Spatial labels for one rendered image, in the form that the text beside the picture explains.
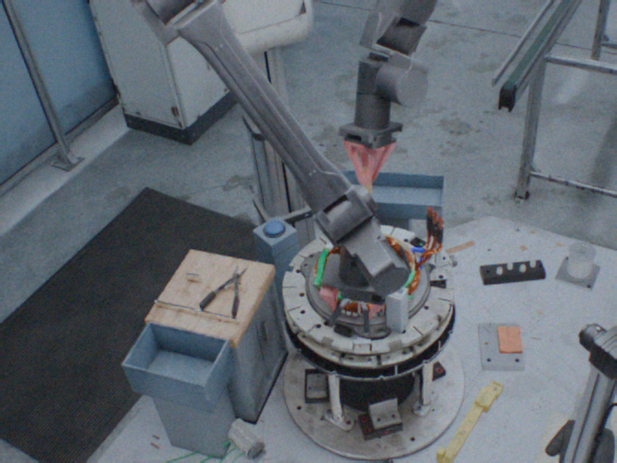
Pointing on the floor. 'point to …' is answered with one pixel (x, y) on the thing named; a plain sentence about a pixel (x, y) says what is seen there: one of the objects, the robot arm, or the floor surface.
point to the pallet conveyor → (529, 70)
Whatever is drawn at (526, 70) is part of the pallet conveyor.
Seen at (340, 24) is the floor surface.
